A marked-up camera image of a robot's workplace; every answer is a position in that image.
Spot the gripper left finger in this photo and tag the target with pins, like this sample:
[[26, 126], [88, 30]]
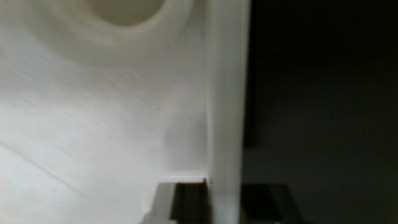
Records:
[[180, 204]]

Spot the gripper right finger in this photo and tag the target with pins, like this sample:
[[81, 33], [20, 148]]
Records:
[[269, 205]]

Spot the white square tabletop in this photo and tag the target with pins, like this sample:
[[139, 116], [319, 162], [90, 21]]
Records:
[[122, 108]]

